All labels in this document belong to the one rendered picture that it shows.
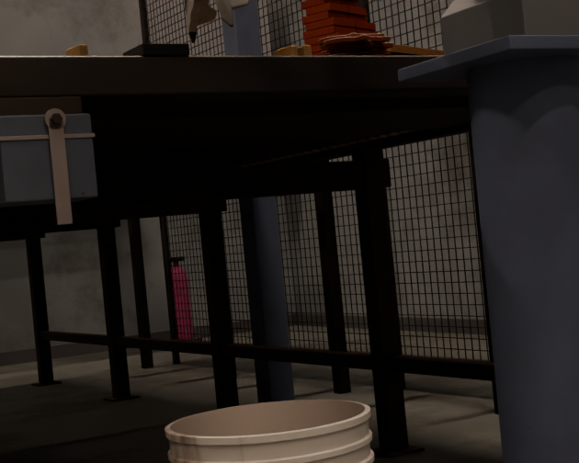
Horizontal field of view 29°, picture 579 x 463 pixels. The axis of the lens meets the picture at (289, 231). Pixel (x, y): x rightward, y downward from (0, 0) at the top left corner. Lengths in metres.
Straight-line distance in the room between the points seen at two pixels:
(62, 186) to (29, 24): 5.94
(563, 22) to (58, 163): 0.75
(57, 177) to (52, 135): 0.06
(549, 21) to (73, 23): 6.10
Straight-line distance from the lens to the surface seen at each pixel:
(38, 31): 7.54
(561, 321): 1.67
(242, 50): 4.06
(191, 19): 2.11
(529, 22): 1.67
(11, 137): 1.60
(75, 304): 7.42
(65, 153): 1.62
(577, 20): 1.73
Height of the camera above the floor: 0.63
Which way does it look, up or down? level
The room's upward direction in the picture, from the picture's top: 5 degrees counter-clockwise
